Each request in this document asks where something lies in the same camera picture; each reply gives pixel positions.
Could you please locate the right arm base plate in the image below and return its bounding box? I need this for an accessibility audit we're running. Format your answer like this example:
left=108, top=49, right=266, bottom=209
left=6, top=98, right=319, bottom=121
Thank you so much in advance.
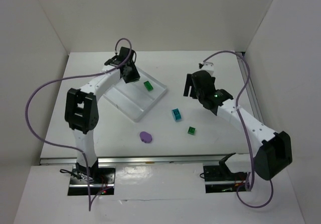
left=199, top=153, right=247, bottom=193

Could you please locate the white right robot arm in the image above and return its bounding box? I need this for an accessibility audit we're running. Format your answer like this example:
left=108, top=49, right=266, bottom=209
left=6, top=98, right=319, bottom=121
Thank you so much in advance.
left=183, top=70, right=292, bottom=181

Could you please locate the green lego brick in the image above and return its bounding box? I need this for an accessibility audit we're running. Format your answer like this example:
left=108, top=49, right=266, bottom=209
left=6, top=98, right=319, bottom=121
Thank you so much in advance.
left=143, top=81, right=153, bottom=91
left=188, top=127, right=196, bottom=135

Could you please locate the aluminium front rail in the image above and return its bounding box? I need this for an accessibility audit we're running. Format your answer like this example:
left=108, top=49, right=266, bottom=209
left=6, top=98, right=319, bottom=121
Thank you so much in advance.
left=40, top=153, right=274, bottom=166

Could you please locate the purple lego piece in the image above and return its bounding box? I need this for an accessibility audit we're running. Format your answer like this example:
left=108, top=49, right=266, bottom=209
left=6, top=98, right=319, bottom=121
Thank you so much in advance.
left=139, top=131, right=152, bottom=144

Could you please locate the white compartment tray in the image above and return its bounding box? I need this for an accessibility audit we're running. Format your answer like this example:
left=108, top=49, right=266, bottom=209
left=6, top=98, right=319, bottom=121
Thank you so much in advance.
left=103, top=69, right=168, bottom=123

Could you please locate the aluminium table edge rail right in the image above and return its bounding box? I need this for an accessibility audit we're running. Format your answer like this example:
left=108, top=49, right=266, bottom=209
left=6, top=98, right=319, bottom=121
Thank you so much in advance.
left=235, top=51, right=274, bottom=159

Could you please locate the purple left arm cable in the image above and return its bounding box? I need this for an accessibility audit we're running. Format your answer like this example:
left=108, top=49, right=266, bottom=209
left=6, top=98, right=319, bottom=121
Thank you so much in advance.
left=25, top=38, right=133, bottom=211

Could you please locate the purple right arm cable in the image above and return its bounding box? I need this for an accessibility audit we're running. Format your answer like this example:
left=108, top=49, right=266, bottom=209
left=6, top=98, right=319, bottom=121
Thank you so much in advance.
left=199, top=50, right=273, bottom=208

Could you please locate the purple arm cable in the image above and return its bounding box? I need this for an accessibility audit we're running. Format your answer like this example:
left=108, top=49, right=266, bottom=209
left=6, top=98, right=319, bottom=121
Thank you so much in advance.
left=199, top=50, right=273, bottom=208
left=25, top=38, right=133, bottom=211

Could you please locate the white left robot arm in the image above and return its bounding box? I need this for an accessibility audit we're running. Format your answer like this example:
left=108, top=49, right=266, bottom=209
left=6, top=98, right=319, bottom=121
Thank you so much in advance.
left=65, top=47, right=140, bottom=179

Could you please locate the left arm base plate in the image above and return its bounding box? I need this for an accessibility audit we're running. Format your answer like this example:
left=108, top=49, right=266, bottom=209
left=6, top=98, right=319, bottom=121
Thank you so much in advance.
left=60, top=167, right=116, bottom=196

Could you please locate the teal lego brick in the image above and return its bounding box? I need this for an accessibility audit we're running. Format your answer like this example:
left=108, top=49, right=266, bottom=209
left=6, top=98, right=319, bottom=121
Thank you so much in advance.
left=172, top=108, right=182, bottom=122

